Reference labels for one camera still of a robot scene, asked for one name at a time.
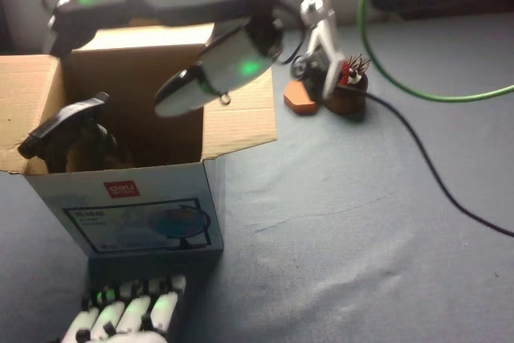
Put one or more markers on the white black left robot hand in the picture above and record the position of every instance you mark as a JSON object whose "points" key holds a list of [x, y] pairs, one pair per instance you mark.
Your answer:
{"points": [[132, 311]]}

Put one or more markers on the amber spray bottle black trigger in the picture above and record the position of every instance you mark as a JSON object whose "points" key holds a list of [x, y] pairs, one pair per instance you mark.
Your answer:
{"points": [[68, 118]]}

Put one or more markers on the open cardboard box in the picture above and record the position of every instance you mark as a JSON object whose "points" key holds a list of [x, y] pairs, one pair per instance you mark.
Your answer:
{"points": [[160, 214]]}

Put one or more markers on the orange hexagonal block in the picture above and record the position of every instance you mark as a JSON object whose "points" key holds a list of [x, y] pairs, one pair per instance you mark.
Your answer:
{"points": [[299, 100]]}

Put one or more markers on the brown holder with sticks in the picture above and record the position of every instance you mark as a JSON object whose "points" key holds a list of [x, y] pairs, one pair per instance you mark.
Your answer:
{"points": [[349, 102]]}

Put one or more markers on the grey table cloth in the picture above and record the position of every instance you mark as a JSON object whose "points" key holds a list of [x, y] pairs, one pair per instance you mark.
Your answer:
{"points": [[361, 258]]}

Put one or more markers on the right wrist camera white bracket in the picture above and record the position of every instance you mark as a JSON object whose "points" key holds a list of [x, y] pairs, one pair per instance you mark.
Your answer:
{"points": [[325, 42]]}

